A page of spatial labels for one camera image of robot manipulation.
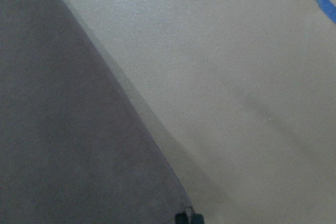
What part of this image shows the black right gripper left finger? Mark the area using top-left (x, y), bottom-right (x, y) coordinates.
top-left (174, 212), bottom-right (189, 224)

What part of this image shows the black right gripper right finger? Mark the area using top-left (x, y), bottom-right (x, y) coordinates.
top-left (191, 214), bottom-right (204, 224)

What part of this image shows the dark brown t-shirt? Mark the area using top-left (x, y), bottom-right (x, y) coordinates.
top-left (1, 0), bottom-right (190, 223)

